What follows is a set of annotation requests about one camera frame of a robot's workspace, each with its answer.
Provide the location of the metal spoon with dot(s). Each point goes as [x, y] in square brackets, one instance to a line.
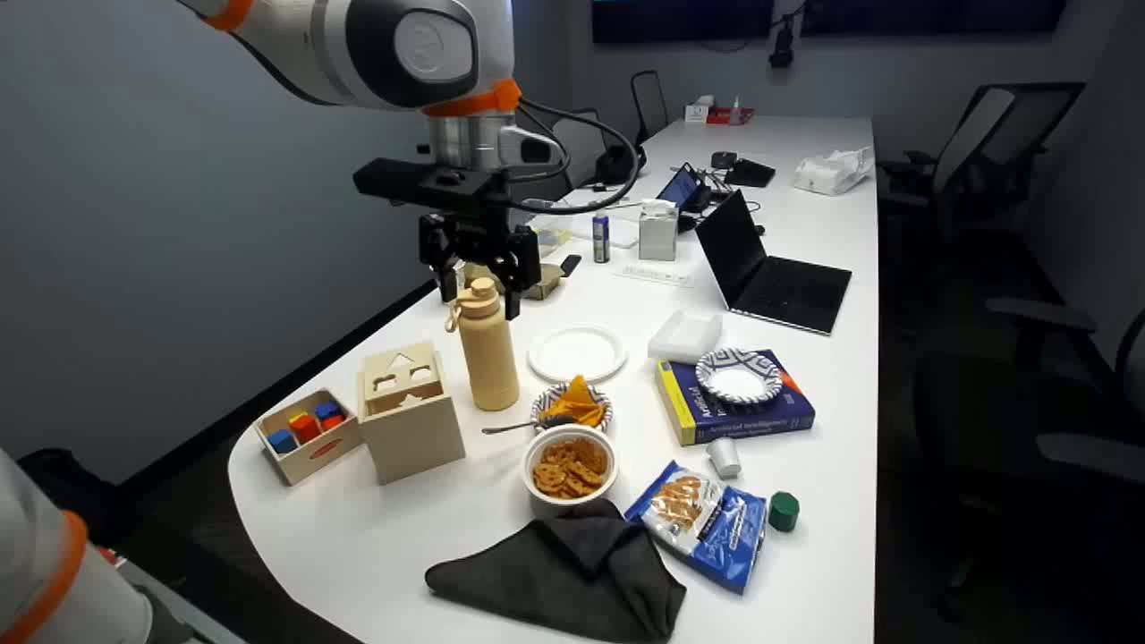
[531, 423]

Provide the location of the wooden shape sorter cube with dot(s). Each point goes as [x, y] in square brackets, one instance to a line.
[407, 411]

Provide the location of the tablet with blue screen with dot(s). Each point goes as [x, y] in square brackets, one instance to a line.
[690, 192]

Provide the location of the small plate with chips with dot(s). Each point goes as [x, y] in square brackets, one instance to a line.
[574, 402]

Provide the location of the wooden tray of blocks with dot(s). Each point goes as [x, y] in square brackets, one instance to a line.
[338, 437]

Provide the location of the white tissue box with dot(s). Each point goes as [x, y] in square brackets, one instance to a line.
[658, 236]

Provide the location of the green bottle cap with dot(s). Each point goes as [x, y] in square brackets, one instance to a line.
[785, 509]

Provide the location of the blue patterned paper plate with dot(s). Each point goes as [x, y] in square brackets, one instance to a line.
[740, 378]

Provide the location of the dark grey cloth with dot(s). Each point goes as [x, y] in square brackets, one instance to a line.
[590, 572]

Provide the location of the white bowl of chips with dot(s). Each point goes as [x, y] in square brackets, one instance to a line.
[571, 466]

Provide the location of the beige water bottle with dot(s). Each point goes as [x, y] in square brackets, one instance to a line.
[476, 316]

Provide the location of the grey office chair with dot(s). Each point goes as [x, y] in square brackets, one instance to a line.
[651, 100]

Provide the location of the wooden block bundle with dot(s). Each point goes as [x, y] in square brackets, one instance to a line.
[544, 285]

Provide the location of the small white cup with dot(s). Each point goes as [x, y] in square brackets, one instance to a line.
[724, 458]

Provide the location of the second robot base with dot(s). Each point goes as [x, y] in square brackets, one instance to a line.
[57, 585]

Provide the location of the white crumpled cloth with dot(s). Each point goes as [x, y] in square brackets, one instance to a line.
[835, 173]

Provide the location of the black office chair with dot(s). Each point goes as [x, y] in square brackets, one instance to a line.
[989, 158]

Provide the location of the blue cube block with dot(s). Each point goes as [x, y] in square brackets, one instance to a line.
[281, 442]

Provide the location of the blue snack bag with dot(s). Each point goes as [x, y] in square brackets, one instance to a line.
[715, 526]

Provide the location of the blue can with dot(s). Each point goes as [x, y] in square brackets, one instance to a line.
[602, 236]

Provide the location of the black bag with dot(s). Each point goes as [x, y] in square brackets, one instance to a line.
[618, 161]

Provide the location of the black laptop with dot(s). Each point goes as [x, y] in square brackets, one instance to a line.
[765, 285]

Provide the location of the blue and yellow book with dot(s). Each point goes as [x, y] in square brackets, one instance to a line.
[699, 415]

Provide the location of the orange cube block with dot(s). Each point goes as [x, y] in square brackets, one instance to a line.
[307, 428]

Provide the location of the white empty plate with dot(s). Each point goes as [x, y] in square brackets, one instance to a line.
[578, 352]

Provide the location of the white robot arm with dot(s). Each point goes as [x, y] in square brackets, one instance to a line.
[445, 58]

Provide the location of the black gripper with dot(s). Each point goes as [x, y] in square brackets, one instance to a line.
[462, 214]

